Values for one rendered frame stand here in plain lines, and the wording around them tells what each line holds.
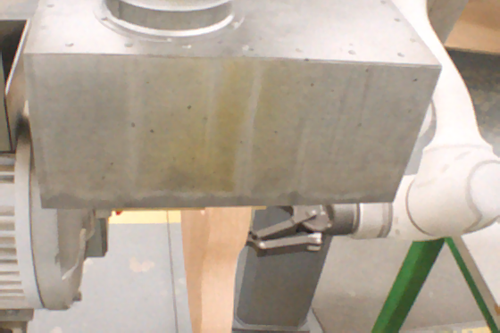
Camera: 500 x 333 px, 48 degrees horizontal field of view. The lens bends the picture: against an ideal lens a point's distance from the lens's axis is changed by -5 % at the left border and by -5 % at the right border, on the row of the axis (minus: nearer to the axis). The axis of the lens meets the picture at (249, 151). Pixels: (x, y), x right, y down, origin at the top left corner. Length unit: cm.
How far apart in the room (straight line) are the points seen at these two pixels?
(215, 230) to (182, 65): 29
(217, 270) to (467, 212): 33
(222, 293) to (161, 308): 134
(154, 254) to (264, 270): 58
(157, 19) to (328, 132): 15
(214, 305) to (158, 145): 40
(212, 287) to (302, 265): 107
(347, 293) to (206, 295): 152
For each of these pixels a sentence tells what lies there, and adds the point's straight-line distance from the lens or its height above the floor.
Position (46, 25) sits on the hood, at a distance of 43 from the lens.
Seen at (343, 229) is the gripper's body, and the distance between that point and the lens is 93.
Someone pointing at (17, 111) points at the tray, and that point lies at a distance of 58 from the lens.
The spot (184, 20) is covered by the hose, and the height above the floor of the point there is 154.
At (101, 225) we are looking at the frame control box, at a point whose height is 100.
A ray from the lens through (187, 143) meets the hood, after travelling 44.
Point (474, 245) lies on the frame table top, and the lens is 124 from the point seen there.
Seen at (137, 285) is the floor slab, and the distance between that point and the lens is 219.
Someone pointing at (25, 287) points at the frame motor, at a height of 124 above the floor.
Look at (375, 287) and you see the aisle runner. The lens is 233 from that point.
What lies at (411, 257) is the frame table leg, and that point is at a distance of 146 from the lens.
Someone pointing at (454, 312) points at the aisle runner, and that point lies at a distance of 238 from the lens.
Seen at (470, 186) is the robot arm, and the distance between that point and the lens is 79.
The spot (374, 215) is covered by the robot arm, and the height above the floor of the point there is 112.
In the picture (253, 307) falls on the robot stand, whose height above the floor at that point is 13.
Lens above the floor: 173
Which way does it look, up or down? 38 degrees down
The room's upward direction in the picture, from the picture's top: 9 degrees clockwise
